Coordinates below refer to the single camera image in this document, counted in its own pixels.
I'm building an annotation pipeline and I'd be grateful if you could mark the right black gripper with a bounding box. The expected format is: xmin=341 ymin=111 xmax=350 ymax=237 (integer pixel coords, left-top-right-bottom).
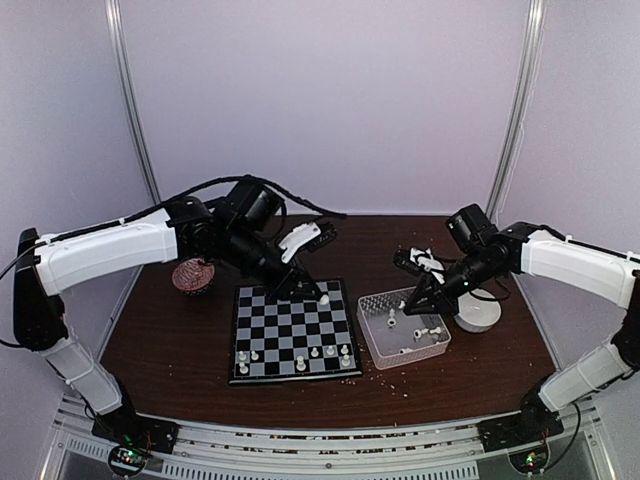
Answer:
xmin=404 ymin=247 xmax=502 ymax=318

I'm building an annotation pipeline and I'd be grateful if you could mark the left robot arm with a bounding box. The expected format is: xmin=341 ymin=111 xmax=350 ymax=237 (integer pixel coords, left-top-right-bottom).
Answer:
xmin=8 ymin=176 xmax=337 ymax=444

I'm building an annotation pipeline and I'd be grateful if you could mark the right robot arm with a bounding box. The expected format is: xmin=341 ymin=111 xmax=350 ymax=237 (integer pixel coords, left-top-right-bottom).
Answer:
xmin=394 ymin=204 xmax=639 ymax=442

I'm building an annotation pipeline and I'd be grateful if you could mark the white chess piece pile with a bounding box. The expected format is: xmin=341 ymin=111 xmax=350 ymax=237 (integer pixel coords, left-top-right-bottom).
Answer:
xmin=382 ymin=307 xmax=447 ymax=354

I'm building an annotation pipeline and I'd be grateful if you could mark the pink plastic basket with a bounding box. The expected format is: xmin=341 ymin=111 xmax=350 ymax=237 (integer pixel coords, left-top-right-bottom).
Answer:
xmin=356 ymin=288 xmax=451 ymax=370

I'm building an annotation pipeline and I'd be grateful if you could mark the white ceramic bowl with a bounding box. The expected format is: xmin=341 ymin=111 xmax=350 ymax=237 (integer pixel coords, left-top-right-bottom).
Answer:
xmin=454 ymin=289 xmax=502 ymax=333

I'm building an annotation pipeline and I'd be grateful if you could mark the black white chessboard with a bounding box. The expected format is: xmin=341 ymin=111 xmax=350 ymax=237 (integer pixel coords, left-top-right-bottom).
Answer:
xmin=228 ymin=278 xmax=363 ymax=385

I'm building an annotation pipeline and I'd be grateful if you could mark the red patterned bowl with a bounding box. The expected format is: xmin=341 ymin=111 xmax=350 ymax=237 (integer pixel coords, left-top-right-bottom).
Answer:
xmin=171 ymin=259 xmax=215 ymax=295

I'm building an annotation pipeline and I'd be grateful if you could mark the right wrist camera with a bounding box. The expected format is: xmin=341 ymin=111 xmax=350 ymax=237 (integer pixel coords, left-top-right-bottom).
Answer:
xmin=393 ymin=247 xmax=445 ymax=284

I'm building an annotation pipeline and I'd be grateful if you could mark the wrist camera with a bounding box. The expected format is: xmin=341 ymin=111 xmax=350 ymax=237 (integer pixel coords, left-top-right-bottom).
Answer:
xmin=393 ymin=247 xmax=445 ymax=284
xmin=278 ymin=222 xmax=337 ymax=264

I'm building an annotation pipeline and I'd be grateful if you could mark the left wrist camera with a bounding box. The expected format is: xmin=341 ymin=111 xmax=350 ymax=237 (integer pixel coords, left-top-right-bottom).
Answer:
xmin=278 ymin=222 xmax=337 ymax=264

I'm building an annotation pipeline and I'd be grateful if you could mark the front aluminium rail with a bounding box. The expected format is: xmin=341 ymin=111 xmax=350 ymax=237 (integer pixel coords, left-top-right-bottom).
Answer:
xmin=44 ymin=394 xmax=616 ymax=480

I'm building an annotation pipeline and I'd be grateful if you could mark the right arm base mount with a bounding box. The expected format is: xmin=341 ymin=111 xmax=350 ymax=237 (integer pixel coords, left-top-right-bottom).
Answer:
xmin=477 ymin=395 xmax=564 ymax=475

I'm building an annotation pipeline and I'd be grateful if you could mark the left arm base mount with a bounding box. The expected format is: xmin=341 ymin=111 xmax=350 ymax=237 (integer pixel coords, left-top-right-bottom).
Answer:
xmin=85 ymin=396 xmax=179 ymax=471

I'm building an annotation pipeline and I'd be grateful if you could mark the right aluminium frame post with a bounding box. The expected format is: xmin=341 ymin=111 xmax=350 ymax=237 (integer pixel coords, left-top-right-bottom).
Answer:
xmin=486 ymin=0 xmax=546 ymax=220

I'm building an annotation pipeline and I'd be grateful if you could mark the aluminium frame post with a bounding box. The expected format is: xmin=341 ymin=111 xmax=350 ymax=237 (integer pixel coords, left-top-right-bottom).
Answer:
xmin=486 ymin=0 xmax=546 ymax=220
xmin=105 ymin=0 xmax=162 ymax=204

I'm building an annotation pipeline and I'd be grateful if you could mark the left aluminium frame post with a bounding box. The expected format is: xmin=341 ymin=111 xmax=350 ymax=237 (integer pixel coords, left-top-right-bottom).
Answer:
xmin=105 ymin=0 xmax=162 ymax=204

